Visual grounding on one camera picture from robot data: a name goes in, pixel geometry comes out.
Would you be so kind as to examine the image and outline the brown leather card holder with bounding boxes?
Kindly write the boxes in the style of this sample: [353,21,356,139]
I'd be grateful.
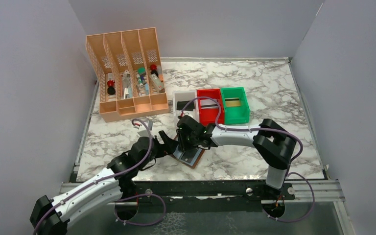
[170,147,205,169]

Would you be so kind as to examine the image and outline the red plastic bin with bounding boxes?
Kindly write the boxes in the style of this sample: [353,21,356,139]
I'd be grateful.
[197,89,225,126]

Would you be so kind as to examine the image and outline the white plastic bin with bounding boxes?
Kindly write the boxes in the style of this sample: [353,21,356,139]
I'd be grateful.
[173,90,199,123]

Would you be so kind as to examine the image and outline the green plastic bin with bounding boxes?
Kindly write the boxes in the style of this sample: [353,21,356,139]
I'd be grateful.
[220,87,250,125]

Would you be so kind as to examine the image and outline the orange desk organizer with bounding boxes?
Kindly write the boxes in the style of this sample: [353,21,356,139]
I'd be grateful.
[86,27,169,122]

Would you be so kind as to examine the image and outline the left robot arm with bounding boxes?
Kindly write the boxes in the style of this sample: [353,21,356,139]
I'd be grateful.
[30,131,179,235]

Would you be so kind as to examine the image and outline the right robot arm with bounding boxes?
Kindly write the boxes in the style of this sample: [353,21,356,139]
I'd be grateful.
[176,116,301,199]

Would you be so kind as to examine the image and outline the black card in white bin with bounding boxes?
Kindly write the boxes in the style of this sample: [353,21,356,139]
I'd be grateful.
[175,101,195,111]

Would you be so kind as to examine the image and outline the silver card in red bin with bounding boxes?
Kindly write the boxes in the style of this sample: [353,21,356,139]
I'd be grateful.
[199,99,219,109]

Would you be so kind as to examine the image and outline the gold card in green bin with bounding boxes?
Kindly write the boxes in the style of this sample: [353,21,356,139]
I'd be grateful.
[225,98,241,107]

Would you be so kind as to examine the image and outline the red black stamp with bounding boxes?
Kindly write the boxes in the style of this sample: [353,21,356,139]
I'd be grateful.
[107,80,116,95]

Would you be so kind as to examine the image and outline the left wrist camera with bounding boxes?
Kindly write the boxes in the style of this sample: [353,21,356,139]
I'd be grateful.
[138,120,153,137]

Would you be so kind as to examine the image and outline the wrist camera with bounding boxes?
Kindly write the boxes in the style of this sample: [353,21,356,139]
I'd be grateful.
[138,120,153,137]
[181,111,196,119]

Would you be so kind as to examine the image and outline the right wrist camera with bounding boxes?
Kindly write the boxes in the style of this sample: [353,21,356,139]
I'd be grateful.
[181,111,196,119]

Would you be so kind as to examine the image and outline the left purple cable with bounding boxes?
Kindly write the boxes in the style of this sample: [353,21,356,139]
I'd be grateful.
[32,118,166,235]

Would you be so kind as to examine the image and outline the purple cable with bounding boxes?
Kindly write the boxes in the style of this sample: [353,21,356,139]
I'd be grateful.
[32,118,166,235]
[179,96,316,224]

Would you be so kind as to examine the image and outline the black mounting rail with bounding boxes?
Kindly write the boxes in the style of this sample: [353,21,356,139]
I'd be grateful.
[58,179,341,215]

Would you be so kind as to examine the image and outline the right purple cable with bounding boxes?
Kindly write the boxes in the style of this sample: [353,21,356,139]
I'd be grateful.
[179,96,316,224]

